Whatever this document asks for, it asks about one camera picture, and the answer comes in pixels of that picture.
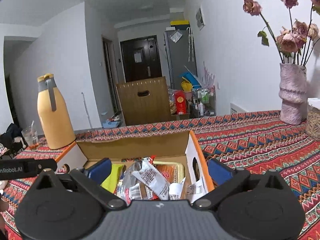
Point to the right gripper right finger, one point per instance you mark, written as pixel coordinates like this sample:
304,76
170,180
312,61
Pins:
229,182

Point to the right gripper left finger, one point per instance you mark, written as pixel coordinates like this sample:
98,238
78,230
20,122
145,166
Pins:
89,180

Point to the green snack bar packet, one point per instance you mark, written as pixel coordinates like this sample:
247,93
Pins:
111,182

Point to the brown biscuit snack packet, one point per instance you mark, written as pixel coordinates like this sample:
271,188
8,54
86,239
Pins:
139,191

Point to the drinking glass with straw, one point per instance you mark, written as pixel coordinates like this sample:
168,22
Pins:
30,136

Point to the orange wafer snack packet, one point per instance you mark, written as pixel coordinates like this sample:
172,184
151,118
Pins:
173,172

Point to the yellow thermos jug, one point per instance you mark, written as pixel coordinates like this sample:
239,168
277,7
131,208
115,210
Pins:
53,113

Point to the orange cardboard snack box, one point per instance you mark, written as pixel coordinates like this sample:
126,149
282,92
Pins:
181,147

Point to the wooden chair back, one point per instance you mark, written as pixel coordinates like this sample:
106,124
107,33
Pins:
144,101

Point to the woven basket container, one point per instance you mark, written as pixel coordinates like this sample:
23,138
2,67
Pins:
313,118

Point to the pink textured vase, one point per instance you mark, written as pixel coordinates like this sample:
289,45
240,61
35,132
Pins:
292,91

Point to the dark entrance door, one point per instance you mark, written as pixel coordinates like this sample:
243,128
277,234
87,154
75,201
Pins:
141,58

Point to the grey refrigerator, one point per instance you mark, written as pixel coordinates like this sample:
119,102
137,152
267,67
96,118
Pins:
179,56

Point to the wire storage cart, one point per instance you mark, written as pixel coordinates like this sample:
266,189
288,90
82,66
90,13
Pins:
203,102

